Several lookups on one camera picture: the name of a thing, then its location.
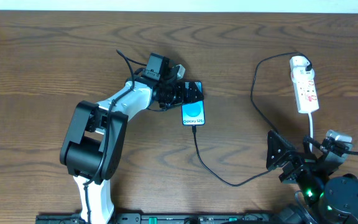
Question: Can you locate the black USB charger cable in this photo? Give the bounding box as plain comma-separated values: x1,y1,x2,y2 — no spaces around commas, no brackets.
191,51,313,187

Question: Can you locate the white power strip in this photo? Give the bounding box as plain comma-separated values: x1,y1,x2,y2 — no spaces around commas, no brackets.
290,55,319,114

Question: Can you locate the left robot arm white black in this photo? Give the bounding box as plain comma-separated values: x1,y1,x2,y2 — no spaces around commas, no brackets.
60,53,204,223

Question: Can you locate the white power strip cord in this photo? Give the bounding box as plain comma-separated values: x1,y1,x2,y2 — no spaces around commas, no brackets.
307,112,314,153

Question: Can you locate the blue Galaxy smartphone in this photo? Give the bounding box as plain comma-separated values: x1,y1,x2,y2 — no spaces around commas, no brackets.
181,82,205,126

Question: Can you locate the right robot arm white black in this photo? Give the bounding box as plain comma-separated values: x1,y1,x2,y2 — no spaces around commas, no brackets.
266,130,358,223

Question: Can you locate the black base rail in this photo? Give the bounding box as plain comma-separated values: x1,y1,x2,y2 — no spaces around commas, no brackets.
35,213,277,224

